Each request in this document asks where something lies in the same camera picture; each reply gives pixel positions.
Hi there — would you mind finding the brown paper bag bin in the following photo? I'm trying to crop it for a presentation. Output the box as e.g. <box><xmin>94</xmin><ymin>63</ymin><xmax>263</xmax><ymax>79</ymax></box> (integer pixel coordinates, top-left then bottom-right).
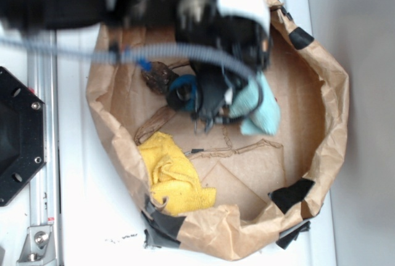
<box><xmin>86</xmin><ymin>0</ymin><xmax>349</xmax><ymax>261</ymax></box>

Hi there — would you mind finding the metal corner bracket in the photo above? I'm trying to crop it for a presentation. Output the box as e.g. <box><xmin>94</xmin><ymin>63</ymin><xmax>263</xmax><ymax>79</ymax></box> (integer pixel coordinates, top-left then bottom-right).
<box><xmin>16</xmin><ymin>225</ymin><xmax>57</xmax><ymax>265</ymax></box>

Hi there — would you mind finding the aluminium extrusion rail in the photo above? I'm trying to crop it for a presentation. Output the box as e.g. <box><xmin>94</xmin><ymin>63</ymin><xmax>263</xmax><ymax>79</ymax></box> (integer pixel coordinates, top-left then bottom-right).
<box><xmin>25</xmin><ymin>28</ymin><xmax>62</xmax><ymax>266</ymax></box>

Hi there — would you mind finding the blue foam ball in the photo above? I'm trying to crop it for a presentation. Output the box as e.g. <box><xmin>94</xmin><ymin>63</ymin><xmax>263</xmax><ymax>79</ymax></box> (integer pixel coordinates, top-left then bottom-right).
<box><xmin>166</xmin><ymin>74</ymin><xmax>199</xmax><ymax>112</ymax></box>

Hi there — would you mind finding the light blue cloth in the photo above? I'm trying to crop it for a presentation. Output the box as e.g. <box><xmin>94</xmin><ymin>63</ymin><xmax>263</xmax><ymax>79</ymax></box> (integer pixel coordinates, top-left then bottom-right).
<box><xmin>229</xmin><ymin>72</ymin><xmax>281</xmax><ymax>136</ymax></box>

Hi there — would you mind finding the grey corrugated cable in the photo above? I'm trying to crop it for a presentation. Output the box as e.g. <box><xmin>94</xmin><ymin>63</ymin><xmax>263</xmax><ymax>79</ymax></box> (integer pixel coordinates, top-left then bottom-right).
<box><xmin>0</xmin><ymin>36</ymin><xmax>264</xmax><ymax>118</ymax></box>

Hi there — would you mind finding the yellow cloth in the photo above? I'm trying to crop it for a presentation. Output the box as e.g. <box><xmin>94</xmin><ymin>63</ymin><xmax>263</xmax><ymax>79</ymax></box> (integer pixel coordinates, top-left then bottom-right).
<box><xmin>138</xmin><ymin>131</ymin><xmax>217</xmax><ymax>216</ymax></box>

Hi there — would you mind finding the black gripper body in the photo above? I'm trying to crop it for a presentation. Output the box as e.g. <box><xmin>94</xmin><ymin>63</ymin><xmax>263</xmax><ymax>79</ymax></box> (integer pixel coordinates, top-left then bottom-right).
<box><xmin>176</xmin><ymin>0</ymin><xmax>271</xmax><ymax>131</ymax></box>

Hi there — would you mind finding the brown rock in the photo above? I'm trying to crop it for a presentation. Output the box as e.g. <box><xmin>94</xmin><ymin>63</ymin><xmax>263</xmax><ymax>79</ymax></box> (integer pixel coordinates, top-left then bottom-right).
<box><xmin>141</xmin><ymin>62</ymin><xmax>179</xmax><ymax>95</ymax></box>

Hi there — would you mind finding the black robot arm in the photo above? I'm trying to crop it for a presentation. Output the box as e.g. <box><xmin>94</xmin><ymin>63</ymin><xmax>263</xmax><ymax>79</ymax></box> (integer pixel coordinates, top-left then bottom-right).
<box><xmin>1</xmin><ymin>0</ymin><xmax>280</xmax><ymax>135</ymax></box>

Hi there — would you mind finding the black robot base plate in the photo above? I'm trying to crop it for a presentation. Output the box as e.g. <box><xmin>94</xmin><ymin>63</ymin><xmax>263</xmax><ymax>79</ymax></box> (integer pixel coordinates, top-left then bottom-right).
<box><xmin>1</xmin><ymin>67</ymin><xmax>46</xmax><ymax>207</ymax></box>

